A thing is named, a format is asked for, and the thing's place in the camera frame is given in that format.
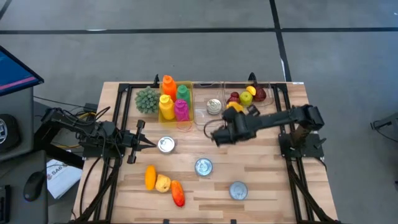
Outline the black computer mouse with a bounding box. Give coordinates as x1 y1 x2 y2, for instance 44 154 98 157
23 170 47 203

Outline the orange plastic bottle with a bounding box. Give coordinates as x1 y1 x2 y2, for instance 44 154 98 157
162 75 178 102

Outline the yellow toy starfruit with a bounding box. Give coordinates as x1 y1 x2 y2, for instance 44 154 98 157
226 101 245 113

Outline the yellow toy pear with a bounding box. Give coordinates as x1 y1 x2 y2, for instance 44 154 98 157
154 174 172 194

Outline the green broccoli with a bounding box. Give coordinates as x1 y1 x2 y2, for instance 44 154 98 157
134 86 162 114

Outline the green plastic bottle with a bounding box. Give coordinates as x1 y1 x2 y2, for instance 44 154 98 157
176 85 192 108

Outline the tin can blue label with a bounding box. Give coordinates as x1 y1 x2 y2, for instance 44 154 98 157
194 157 214 177

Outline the black cap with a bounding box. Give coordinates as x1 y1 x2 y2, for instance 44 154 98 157
0 113 22 153

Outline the tin can colourful label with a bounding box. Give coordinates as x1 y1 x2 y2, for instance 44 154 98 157
206 98 223 116

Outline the white printed paper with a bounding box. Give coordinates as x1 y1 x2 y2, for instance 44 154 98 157
45 158 83 200

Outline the grey operator desk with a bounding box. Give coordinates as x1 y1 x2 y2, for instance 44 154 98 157
0 86 49 224

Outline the yellow cable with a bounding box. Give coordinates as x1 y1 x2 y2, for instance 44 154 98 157
55 111 97 149

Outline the pink plastic bottle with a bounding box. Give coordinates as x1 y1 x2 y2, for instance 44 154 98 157
173 98 194 132

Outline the narrow clear plastic bin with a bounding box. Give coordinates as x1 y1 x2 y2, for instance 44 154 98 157
192 81 228 130

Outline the blue screen monitor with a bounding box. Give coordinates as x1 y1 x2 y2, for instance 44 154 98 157
0 45 44 97

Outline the yellow translucent plastic bin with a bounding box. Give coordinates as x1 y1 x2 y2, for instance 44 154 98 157
157 81 196 128

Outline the tin can olive label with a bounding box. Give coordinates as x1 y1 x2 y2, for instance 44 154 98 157
157 136 176 154

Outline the yellow plastic bottle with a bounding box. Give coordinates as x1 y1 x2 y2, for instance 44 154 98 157
158 94 176 121

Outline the black keyboard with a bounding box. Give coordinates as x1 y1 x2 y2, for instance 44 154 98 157
0 185 12 215

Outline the red-orange oblong toy fruit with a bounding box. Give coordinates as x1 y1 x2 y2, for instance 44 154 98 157
169 180 187 208

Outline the wide clear plastic bin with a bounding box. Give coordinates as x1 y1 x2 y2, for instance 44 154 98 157
223 81 275 110

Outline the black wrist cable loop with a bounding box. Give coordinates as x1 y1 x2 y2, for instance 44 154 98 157
203 119 226 140

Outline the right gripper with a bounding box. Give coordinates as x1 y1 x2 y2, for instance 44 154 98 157
211 104 262 147

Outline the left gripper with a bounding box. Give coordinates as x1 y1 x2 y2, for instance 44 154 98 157
123 119 157 165

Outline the green toy apple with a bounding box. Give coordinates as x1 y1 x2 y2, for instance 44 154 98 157
239 91 254 106

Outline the tin can red label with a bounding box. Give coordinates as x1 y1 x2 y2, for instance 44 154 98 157
229 180 249 201

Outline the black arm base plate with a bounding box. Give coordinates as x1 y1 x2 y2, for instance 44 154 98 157
83 144 125 159
279 133 325 159

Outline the orange toy mango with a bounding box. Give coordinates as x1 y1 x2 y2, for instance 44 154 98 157
144 165 157 191

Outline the dark red fig-shaped fruit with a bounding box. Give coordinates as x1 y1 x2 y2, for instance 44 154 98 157
253 86 267 103

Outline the black aluminium table frame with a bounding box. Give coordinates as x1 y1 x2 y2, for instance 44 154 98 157
70 81 343 224

